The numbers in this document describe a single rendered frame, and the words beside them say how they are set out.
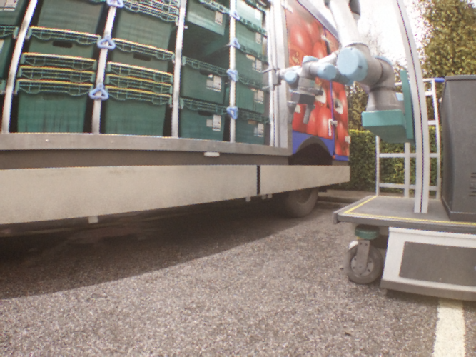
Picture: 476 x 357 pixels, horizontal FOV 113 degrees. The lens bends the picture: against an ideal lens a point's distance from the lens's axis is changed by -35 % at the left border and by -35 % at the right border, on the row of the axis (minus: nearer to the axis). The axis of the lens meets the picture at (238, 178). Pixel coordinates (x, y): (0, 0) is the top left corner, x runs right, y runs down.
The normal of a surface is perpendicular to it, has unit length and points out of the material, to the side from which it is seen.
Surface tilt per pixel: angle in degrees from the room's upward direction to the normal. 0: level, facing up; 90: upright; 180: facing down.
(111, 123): 91
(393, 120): 90
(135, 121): 98
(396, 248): 90
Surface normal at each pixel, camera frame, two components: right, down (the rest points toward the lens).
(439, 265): -0.69, 0.04
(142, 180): 0.71, 0.04
